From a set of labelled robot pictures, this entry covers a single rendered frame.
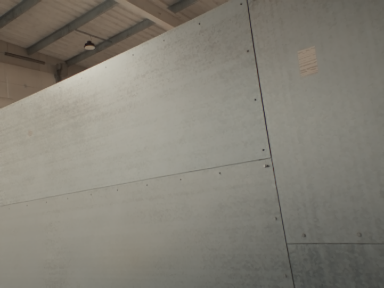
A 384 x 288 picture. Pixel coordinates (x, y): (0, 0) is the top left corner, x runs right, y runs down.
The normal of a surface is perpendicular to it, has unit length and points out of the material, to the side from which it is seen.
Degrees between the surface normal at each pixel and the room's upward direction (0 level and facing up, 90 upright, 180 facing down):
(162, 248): 90
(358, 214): 90
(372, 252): 90
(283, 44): 90
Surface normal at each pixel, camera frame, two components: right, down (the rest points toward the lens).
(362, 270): -0.61, -0.06
